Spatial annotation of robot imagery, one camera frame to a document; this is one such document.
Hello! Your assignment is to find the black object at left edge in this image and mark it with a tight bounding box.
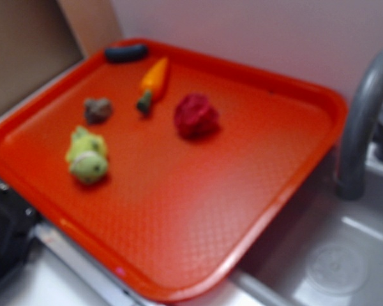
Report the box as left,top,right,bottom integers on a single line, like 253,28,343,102
0,183,39,282

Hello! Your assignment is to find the grey toy sink basin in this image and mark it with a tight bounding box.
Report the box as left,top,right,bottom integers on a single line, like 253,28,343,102
229,140,383,306

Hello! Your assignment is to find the grey toy faucet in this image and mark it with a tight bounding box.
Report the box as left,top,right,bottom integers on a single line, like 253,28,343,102
336,49,383,200

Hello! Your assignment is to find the brown cardboard panel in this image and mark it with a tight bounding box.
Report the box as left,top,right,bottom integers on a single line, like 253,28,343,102
0,1,82,116

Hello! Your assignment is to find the green plush frog toy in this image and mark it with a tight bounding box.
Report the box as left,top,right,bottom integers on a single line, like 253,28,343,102
65,126,109,185

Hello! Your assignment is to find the orange plastic tray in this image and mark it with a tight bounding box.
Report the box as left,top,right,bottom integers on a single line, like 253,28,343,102
0,39,347,303

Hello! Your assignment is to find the orange toy carrot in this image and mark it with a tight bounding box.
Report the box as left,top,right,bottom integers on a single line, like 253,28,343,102
136,57,169,114

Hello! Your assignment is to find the dark blue sausage toy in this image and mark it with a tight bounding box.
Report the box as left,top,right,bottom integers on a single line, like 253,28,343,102
104,44,148,63

